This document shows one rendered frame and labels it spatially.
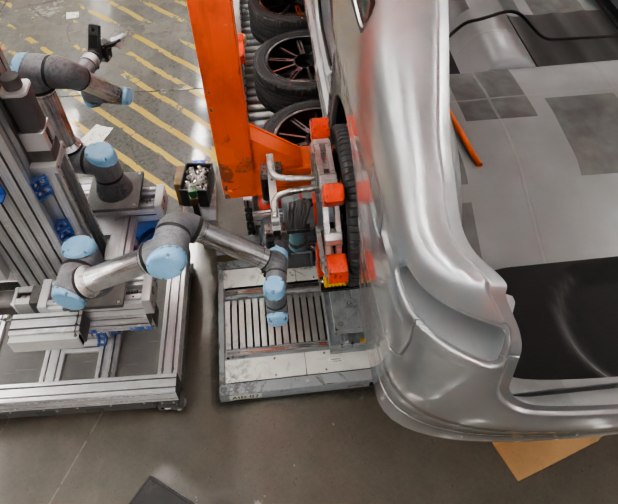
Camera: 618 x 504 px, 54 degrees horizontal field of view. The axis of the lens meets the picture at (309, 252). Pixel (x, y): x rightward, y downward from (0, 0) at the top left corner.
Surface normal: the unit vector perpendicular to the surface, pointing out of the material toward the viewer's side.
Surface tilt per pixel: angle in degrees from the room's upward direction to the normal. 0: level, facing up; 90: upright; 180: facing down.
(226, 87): 90
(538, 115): 1
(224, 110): 90
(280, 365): 0
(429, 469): 0
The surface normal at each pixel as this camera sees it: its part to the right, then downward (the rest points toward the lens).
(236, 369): -0.03, -0.63
